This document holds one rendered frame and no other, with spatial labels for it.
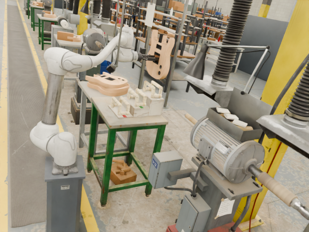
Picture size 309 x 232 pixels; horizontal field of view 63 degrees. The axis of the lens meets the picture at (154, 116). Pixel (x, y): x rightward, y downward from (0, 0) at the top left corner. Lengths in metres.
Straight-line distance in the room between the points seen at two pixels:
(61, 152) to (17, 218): 0.97
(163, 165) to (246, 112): 0.56
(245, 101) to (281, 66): 0.91
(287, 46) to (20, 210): 2.70
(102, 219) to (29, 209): 0.68
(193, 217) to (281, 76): 1.38
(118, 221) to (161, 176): 1.17
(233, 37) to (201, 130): 0.56
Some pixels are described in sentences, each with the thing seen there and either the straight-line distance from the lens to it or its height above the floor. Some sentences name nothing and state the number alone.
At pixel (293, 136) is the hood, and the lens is 1.22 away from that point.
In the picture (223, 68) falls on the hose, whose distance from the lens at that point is 1.61.
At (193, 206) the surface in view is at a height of 0.92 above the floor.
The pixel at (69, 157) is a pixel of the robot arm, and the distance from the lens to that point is 1.92.
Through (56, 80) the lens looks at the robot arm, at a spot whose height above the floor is 1.32.
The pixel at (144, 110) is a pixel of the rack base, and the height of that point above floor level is 1.00.
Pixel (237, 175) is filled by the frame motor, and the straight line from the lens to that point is 1.42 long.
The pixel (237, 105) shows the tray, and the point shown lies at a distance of 1.55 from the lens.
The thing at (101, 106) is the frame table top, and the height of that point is 0.93.
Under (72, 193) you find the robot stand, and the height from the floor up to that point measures 0.54.
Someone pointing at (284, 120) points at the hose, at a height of 1.55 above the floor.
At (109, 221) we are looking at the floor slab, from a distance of 2.63.
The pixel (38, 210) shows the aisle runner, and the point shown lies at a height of 0.00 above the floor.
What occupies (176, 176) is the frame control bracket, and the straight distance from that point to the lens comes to 1.55.
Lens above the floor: 1.95
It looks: 24 degrees down
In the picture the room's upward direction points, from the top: 11 degrees clockwise
